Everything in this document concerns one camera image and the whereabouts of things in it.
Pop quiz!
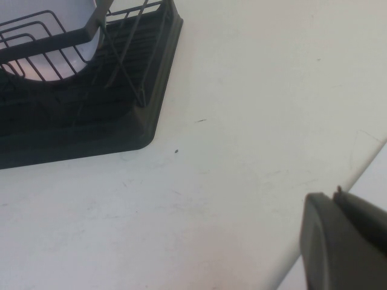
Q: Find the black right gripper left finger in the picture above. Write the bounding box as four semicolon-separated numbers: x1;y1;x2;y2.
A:
299;192;387;290

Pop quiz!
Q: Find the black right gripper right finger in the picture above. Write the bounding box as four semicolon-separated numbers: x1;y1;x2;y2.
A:
332;185;387;246

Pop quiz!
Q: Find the black dish drying rack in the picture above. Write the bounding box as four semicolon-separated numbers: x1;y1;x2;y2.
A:
0;5;184;170

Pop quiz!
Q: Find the white plate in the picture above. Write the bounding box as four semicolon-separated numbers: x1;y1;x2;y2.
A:
0;0;106;82

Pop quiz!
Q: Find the black wire dish rack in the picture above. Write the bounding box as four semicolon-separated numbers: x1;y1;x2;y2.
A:
0;0;177;125

